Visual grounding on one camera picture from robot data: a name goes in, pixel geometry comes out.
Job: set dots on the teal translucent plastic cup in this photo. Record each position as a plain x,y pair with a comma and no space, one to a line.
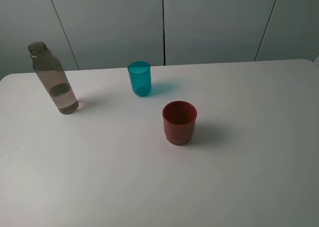
140,78

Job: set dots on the red plastic cup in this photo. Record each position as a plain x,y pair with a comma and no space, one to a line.
179,121

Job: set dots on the clear plastic water bottle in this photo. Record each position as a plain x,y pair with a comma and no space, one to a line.
50,72

